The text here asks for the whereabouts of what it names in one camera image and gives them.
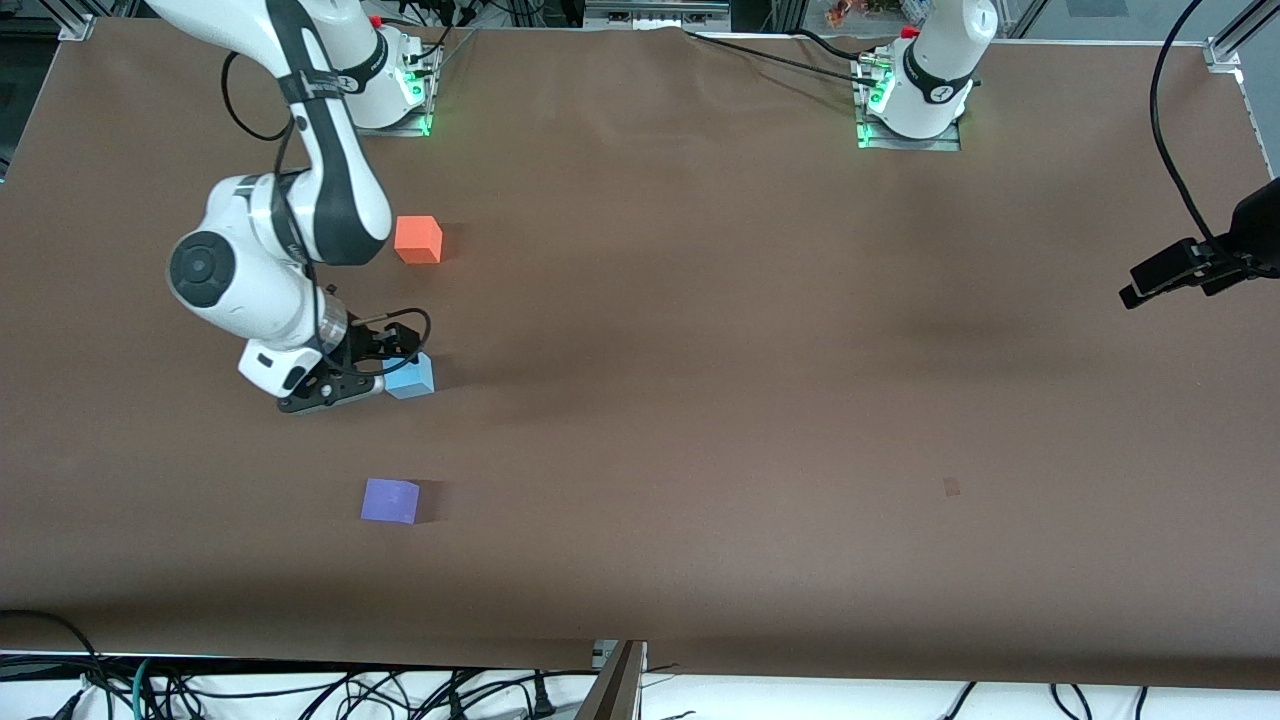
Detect light blue foam block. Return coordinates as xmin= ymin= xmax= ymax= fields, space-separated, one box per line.
xmin=384 ymin=352 xmax=437 ymax=401

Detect orange foam block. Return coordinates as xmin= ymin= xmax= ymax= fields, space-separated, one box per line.
xmin=394 ymin=215 xmax=444 ymax=265

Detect purple foam block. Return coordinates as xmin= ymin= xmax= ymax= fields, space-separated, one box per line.
xmin=360 ymin=478 xmax=422 ymax=525

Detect orange colourful toy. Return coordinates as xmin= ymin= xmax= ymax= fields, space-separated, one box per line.
xmin=825 ymin=0 xmax=903 ymax=27

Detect grey power strip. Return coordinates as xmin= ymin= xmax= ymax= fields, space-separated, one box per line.
xmin=585 ymin=0 xmax=733 ymax=31

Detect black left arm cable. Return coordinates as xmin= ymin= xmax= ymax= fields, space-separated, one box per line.
xmin=1149 ymin=0 xmax=1231 ymax=251

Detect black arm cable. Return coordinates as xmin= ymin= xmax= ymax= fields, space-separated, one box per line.
xmin=221 ymin=50 xmax=301 ymax=143
xmin=1149 ymin=0 xmax=1231 ymax=251

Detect aluminium frame profile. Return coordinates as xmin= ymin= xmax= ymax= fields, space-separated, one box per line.
xmin=1203 ymin=0 xmax=1280 ymax=73
xmin=55 ymin=0 xmax=101 ymax=43

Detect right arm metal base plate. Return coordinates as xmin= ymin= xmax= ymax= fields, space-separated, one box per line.
xmin=350 ymin=48 xmax=435 ymax=138

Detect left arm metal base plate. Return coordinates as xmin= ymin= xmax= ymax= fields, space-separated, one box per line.
xmin=855 ymin=55 xmax=963 ymax=153

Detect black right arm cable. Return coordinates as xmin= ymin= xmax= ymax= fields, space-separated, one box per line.
xmin=221 ymin=50 xmax=301 ymax=143

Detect black right base cables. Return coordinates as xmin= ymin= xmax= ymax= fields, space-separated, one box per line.
xmin=385 ymin=0 xmax=479 ymax=66

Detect black base cables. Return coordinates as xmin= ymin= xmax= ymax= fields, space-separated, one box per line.
xmin=385 ymin=0 xmax=479 ymax=66
xmin=683 ymin=28 xmax=886 ymax=89

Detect black tangled floor cable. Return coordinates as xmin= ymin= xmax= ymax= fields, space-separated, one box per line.
xmin=160 ymin=668 xmax=601 ymax=720

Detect black looping floor cable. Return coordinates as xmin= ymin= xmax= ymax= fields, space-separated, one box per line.
xmin=0 ymin=608 xmax=109 ymax=720

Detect metal post with bracket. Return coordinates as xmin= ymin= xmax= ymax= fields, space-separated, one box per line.
xmin=575 ymin=640 xmax=650 ymax=720

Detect black left base cables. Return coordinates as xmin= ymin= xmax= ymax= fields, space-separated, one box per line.
xmin=683 ymin=28 xmax=886 ymax=89

